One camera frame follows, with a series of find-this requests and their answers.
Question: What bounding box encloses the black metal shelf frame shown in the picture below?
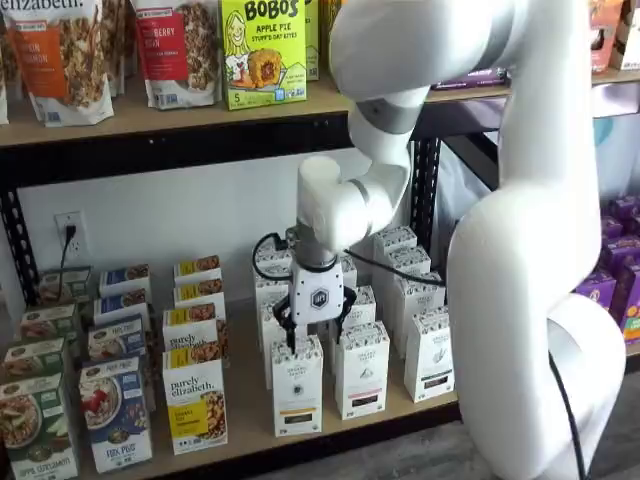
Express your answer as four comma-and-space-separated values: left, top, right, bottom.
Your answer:
0, 112, 501, 480

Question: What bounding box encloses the brown granola bag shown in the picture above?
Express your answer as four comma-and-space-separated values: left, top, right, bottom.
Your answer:
99, 0, 137, 97

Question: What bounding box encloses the white tea box pink strip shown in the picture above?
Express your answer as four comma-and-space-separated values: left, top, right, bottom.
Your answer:
339, 252, 359, 292
339, 285, 378, 334
333, 321, 390, 420

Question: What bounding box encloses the green apple oatmeal box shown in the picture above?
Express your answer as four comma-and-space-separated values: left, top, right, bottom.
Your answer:
2, 337, 69, 384
0, 372, 81, 480
19, 303, 81, 346
37, 266, 94, 308

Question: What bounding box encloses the green snack box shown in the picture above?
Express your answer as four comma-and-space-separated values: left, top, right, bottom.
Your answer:
304, 0, 322, 82

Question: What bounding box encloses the white wall outlet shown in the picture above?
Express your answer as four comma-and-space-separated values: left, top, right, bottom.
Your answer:
53, 209, 87, 262

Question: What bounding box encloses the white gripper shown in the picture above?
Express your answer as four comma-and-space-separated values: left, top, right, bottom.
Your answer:
272, 258, 359, 351

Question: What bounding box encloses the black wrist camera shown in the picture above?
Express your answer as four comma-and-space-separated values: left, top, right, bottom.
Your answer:
273, 227, 302, 254

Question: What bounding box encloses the white teal banner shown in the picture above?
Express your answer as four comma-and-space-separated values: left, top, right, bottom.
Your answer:
591, 115, 617, 147

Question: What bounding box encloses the white yellow granola box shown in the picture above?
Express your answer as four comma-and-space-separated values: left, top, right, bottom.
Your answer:
173, 254, 223, 287
162, 347, 229, 456
162, 304, 231, 362
173, 279, 227, 319

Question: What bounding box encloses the orange label granola bag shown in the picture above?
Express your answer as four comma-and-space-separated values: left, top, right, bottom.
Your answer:
2, 0, 117, 127

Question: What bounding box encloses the high wooden shelf board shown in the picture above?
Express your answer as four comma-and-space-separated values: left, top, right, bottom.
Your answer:
0, 74, 514, 149

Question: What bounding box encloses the white tea box yellow strip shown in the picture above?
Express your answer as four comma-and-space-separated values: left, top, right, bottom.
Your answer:
259, 302, 291, 391
254, 277, 291, 321
252, 247, 294, 282
271, 333, 324, 438

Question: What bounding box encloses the orange snack box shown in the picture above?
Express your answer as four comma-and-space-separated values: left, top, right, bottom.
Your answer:
589, 0, 615, 75

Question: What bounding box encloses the white granola bag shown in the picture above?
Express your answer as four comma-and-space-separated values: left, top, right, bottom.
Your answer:
0, 0, 11, 126

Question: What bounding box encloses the thin black camera cable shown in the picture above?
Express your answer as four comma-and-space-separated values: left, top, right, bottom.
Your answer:
251, 231, 292, 282

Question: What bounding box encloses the green apple pie box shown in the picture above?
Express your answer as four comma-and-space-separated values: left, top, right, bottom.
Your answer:
221, 0, 309, 112

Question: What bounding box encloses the low wooden shelf board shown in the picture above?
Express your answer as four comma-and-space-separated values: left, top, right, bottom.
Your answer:
74, 259, 459, 476

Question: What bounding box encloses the black plug with cord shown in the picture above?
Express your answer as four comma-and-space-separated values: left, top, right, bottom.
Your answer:
58, 224, 79, 304

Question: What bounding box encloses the wooden shelf board beside post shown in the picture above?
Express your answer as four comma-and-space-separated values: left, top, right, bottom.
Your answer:
591, 69, 640, 90

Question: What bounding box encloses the red label granola bag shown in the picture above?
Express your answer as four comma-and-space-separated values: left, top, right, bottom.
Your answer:
132, 0, 224, 110

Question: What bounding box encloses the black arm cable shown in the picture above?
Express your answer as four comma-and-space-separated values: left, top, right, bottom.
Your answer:
343, 248, 590, 480

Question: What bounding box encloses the purple snack box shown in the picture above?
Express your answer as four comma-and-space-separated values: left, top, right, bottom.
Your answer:
601, 234, 640, 277
574, 269, 618, 312
612, 262, 640, 332
612, 195, 640, 222
598, 214, 625, 242

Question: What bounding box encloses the white tea box dark strip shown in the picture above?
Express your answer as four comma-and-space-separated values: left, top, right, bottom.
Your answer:
373, 226, 419, 257
403, 304, 457, 404
394, 272, 447, 351
387, 245, 433, 282

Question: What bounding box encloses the white snack box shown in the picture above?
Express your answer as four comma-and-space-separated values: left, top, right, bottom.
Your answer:
612, 0, 640, 72

